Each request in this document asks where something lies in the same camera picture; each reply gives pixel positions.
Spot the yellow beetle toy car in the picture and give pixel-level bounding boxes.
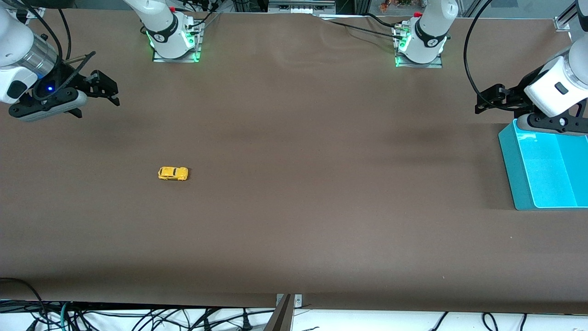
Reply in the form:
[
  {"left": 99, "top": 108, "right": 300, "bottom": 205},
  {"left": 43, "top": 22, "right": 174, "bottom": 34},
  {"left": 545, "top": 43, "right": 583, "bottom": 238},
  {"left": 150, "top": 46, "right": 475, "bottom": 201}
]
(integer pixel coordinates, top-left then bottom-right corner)
[{"left": 158, "top": 166, "right": 189, "bottom": 181}]

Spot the teal plastic bin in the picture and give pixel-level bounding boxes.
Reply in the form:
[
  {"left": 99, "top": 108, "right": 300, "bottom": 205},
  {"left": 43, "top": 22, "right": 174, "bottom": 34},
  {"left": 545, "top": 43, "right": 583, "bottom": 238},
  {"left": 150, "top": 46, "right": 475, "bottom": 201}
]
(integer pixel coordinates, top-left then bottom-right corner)
[{"left": 498, "top": 119, "right": 588, "bottom": 212}]

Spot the grey metal rack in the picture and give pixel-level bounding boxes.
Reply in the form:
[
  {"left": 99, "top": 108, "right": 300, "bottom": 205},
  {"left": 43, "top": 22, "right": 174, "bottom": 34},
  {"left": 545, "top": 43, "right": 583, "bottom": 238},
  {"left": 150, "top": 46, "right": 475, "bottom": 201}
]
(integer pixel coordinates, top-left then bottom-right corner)
[{"left": 268, "top": 0, "right": 337, "bottom": 14}]

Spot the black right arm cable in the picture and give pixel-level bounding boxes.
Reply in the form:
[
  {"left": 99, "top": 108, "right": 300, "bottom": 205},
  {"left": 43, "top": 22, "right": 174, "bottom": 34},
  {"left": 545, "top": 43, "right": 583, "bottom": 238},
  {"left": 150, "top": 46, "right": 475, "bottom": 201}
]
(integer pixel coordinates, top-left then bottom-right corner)
[{"left": 9, "top": 0, "right": 72, "bottom": 100}]

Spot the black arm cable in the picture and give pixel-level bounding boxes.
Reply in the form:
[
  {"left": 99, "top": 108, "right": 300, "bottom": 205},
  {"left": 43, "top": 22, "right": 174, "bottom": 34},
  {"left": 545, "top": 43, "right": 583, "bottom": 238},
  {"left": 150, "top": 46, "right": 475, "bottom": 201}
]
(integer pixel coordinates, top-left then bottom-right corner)
[
  {"left": 9, "top": 0, "right": 72, "bottom": 100},
  {"left": 463, "top": 0, "right": 529, "bottom": 112}
]

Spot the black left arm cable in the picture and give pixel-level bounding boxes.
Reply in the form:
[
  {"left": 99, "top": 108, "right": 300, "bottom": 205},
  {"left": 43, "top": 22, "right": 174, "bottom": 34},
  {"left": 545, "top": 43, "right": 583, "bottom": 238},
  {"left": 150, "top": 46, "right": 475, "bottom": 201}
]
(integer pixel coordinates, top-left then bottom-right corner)
[{"left": 463, "top": 0, "right": 529, "bottom": 112}]

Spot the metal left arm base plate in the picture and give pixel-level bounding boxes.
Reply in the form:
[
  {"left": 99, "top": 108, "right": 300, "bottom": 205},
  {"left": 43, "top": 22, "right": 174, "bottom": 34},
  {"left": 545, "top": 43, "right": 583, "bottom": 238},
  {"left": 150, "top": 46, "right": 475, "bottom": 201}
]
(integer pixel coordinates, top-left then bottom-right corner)
[{"left": 394, "top": 25, "right": 444, "bottom": 69}]

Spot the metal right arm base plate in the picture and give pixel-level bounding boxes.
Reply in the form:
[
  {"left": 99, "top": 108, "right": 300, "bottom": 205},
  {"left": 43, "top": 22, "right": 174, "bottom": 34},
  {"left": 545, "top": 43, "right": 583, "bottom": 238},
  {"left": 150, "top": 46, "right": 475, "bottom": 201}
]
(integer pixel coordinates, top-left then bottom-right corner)
[{"left": 152, "top": 21, "right": 204, "bottom": 63}]

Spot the short black table cable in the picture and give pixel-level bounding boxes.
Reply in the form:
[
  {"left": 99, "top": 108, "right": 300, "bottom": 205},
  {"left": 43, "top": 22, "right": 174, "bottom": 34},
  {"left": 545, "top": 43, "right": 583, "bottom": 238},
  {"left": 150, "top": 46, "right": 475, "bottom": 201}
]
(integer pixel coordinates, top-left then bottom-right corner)
[{"left": 365, "top": 13, "right": 398, "bottom": 28}]

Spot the long black table cable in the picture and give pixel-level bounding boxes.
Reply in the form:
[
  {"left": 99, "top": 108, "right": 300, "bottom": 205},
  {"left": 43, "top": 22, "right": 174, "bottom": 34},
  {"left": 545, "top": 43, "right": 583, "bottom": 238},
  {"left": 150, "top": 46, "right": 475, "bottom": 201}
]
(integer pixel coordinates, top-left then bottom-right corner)
[{"left": 317, "top": 17, "right": 405, "bottom": 40}]

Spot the black looped floor cable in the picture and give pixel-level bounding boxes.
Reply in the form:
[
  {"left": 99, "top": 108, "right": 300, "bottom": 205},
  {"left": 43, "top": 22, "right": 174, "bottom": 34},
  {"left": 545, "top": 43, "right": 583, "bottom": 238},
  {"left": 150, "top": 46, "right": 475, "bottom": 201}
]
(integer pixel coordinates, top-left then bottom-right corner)
[{"left": 0, "top": 277, "right": 49, "bottom": 331}]

